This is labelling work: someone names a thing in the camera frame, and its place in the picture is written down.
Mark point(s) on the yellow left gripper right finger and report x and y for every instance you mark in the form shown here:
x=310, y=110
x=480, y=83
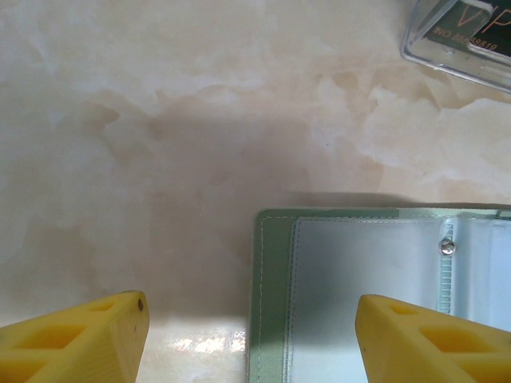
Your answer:
x=423, y=351

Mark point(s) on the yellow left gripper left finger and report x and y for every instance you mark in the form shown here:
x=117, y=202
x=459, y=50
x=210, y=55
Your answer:
x=80, y=351

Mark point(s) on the clear acrylic card stand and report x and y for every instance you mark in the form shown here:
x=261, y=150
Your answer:
x=447, y=60

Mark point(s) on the black VIP card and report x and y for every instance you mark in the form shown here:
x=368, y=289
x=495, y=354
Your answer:
x=475, y=28

